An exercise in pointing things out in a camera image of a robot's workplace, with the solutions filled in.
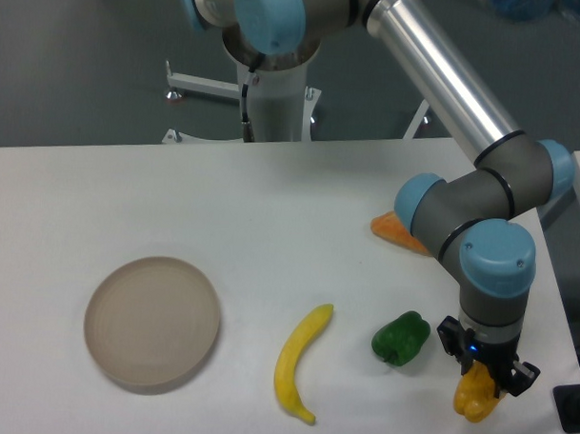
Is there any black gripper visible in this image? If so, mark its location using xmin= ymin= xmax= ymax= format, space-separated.
xmin=436 ymin=316 xmax=540 ymax=396

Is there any yellow bell pepper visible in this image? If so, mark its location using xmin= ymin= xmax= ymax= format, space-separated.
xmin=453 ymin=362 xmax=506 ymax=424

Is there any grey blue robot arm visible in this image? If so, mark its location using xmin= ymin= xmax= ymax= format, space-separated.
xmin=180 ymin=0 xmax=575 ymax=395

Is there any green bell pepper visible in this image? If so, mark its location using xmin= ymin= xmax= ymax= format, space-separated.
xmin=371 ymin=310 xmax=430 ymax=366

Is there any beige round plate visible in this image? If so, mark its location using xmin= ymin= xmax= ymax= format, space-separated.
xmin=83 ymin=256 xmax=221 ymax=395

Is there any white side table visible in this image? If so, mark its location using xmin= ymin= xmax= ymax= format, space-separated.
xmin=539 ymin=150 xmax=580 ymax=366

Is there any black device at table edge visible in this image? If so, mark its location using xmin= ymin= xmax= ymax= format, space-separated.
xmin=552 ymin=385 xmax=580 ymax=434

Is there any orange triangular bread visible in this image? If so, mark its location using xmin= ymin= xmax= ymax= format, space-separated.
xmin=370 ymin=211 xmax=430 ymax=256

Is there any yellow banana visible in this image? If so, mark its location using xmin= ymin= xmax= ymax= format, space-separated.
xmin=272 ymin=304 xmax=334 ymax=425

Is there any blue bag in background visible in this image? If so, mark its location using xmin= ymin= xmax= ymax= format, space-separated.
xmin=477 ymin=0 xmax=580 ymax=27

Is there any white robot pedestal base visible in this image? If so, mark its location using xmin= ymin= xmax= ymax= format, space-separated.
xmin=165 ymin=29 xmax=444 ymax=144

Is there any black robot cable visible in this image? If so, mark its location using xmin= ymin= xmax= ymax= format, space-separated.
xmin=237 ymin=50 xmax=267 ymax=145

